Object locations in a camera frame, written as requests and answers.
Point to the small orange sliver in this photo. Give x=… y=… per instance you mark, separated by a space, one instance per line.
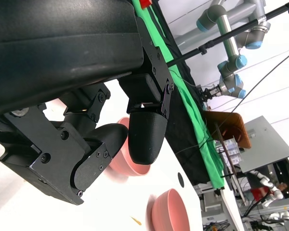
x=136 y=220

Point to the brown wooden board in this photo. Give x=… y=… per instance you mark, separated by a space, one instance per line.
x=240 y=134

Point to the blue white carton stack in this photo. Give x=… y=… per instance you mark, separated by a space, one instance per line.
x=232 y=151

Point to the black round table grommet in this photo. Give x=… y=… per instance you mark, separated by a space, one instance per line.
x=180 y=180

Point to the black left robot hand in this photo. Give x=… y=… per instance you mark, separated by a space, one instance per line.
x=50 y=48

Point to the grey metal cabinet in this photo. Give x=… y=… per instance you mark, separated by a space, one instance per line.
x=267 y=144

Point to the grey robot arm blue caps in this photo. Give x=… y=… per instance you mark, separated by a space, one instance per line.
x=231 y=47

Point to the pink bowl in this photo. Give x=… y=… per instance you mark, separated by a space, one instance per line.
x=168 y=211
x=125 y=166

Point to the small red block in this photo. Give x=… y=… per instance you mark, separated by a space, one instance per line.
x=145 y=3

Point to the black cloth backdrop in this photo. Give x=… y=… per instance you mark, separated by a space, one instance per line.
x=183 y=134

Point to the small black industrial gripper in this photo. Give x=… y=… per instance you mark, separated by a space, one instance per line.
x=208 y=93

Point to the green cloth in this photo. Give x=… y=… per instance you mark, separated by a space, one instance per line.
x=207 y=154

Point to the black tripod pole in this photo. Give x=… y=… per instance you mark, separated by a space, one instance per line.
x=187 y=55

